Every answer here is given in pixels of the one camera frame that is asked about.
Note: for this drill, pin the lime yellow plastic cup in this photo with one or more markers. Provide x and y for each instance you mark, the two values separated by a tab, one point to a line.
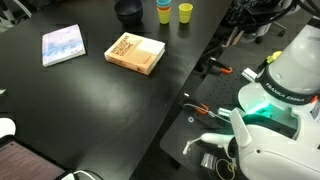
185	13

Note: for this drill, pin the blue plastic cup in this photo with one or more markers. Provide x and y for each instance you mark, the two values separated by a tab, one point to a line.
163	3

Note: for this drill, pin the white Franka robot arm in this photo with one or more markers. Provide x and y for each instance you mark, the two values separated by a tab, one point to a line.
283	140

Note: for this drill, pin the black orange bar clamp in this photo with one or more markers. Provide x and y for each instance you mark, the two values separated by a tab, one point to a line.
218	66
196	106

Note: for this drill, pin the small white washer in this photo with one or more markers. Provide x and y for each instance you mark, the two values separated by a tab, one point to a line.
190	119

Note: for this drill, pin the orange robotics textbook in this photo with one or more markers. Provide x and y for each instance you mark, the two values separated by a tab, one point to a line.
133	51

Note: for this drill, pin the silver metal cylinder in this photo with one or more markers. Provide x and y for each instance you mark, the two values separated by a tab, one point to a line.
225	112

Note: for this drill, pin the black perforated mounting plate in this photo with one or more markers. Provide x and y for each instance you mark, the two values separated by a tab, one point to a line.
206	143

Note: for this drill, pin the white plastic hook tool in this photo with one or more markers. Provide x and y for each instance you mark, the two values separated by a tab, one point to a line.
213	137

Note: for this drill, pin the orange plastic cup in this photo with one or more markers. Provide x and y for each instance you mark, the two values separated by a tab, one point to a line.
164	9

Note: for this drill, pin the black bowl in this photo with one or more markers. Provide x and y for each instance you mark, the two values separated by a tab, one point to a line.
128	11

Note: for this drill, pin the small clear plastic bag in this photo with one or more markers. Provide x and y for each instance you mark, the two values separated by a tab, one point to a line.
208	160

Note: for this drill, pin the white rectangular block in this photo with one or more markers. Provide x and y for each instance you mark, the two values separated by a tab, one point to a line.
249	74

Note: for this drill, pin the yellow rubber band loop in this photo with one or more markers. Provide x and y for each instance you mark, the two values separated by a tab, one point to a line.
220	170

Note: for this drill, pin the pale blue paperback book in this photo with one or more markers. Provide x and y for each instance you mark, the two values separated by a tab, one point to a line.
62	45

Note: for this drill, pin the office chair with wheels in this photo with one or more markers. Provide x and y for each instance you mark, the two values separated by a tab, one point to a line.
253	20

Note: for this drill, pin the yellow green plastic knob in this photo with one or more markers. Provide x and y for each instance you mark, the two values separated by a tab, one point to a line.
275	56

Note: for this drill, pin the small orange plastic piece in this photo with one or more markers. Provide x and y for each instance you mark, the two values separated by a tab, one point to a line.
314	98

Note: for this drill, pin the open laptop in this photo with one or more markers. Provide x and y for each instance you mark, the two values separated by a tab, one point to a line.
23	163

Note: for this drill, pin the white round plate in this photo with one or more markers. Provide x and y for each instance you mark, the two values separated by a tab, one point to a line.
6	127

